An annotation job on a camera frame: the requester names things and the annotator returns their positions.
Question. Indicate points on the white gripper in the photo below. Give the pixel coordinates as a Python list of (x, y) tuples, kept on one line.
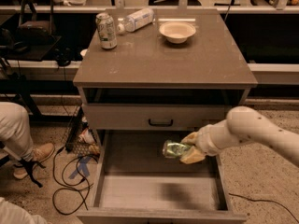
[(205, 140)]

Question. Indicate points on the green can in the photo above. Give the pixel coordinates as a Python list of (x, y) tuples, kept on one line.
[(173, 149)]

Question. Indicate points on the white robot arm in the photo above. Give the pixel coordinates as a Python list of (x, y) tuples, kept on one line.
[(243, 126)]

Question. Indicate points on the open grey drawer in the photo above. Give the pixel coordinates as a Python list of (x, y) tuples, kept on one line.
[(136, 184)]

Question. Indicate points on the grey drawer cabinet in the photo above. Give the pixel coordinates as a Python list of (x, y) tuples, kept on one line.
[(146, 69)]

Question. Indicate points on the upright white soda can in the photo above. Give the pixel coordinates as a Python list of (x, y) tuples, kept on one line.
[(106, 30)]

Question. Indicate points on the white paper bowl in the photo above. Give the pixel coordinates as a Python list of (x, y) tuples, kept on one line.
[(177, 32)]

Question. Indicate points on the clear plastic water bottle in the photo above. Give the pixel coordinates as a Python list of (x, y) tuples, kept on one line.
[(135, 21)]

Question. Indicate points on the tan shoe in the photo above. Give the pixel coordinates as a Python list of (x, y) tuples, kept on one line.
[(39, 154)]

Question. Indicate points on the person leg beige trousers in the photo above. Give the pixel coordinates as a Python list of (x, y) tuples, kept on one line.
[(15, 130)]

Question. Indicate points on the black bag on shelf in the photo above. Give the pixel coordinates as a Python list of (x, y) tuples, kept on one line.
[(35, 32)]

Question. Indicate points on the closed drawer with black handle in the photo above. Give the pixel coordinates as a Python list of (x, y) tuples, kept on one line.
[(153, 117)]

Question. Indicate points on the wire basket with items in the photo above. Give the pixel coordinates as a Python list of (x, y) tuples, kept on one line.
[(79, 138)]

